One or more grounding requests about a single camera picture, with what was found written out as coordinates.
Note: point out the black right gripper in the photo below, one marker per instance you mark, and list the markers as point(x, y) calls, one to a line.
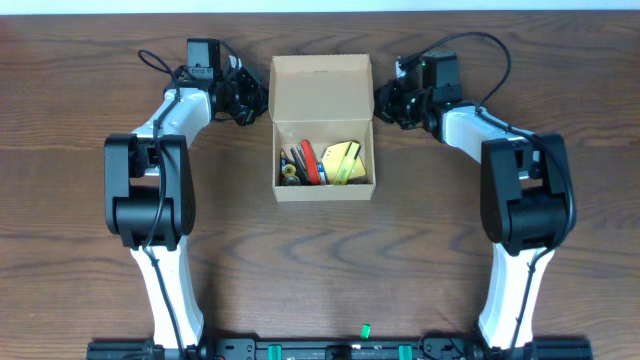
point(381, 101)

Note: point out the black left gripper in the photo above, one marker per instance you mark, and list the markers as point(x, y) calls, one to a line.
point(258, 96)

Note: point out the cardboard box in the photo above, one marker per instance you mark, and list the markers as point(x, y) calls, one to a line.
point(326, 100)

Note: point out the yellow sticky note pad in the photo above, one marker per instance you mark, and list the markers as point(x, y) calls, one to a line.
point(332, 158)

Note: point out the black yellow correction tape dispenser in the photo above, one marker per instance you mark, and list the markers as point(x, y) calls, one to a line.
point(288, 171)

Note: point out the red black stapler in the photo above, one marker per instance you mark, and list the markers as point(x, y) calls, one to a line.
point(306, 163)

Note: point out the yellow highlighter pen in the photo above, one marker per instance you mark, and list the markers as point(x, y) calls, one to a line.
point(348, 162)

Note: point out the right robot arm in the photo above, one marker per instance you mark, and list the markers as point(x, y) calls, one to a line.
point(527, 202)

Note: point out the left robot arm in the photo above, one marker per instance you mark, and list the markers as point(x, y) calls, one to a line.
point(149, 195)

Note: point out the small green clip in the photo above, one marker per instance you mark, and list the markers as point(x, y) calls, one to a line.
point(365, 331)

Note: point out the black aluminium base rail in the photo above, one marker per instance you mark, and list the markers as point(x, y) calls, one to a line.
point(432, 348)

